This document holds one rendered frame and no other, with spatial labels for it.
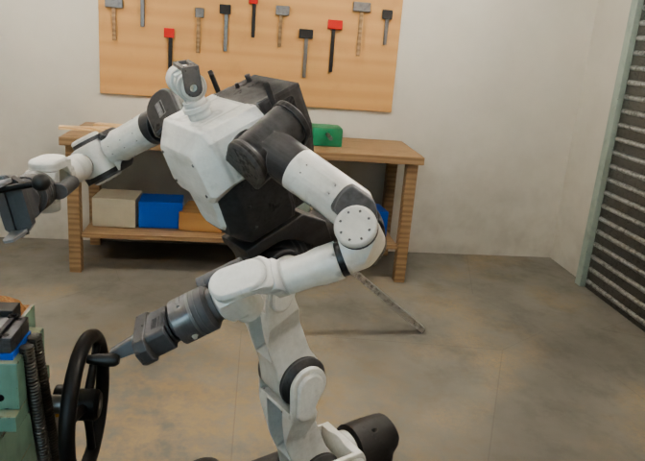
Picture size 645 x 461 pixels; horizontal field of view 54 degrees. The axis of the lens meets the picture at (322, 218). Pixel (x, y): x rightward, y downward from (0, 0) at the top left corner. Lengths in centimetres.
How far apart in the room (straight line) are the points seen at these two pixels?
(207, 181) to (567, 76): 393
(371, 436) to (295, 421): 38
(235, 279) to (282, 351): 59
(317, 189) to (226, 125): 29
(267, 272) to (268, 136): 27
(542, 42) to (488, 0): 51
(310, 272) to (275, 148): 25
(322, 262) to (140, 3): 351
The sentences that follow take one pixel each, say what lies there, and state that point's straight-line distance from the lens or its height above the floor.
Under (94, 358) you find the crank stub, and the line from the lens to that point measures 125.
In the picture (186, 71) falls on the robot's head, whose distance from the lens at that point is 135.
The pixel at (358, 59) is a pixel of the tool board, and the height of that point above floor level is 140.
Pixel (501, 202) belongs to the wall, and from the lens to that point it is 498.
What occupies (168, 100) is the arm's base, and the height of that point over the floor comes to 135.
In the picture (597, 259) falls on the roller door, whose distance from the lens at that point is 462.
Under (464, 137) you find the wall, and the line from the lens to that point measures 477.
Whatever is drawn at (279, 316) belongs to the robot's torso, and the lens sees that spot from 161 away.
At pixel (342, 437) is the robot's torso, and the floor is 34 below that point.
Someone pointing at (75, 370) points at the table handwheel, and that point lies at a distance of 122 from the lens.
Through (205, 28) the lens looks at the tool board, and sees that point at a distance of 444.
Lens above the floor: 152
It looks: 16 degrees down
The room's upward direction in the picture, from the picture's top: 5 degrees clockwise
